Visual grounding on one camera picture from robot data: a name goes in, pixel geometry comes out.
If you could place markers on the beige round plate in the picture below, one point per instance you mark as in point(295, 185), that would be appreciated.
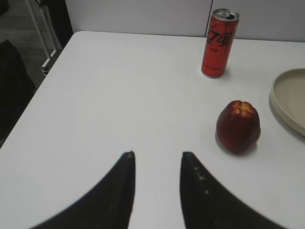
point(288, 98)

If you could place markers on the white metal frame leg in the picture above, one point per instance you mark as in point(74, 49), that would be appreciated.
point(42, 22)

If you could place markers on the red cola can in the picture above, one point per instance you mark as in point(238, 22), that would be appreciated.
point(219, 39)

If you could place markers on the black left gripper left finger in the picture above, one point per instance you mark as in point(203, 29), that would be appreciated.
point(108, 205)

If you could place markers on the dark red apple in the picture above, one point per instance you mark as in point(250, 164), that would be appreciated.
point(238, 127)

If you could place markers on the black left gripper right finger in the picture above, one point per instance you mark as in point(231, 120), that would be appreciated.
point(207, 204)

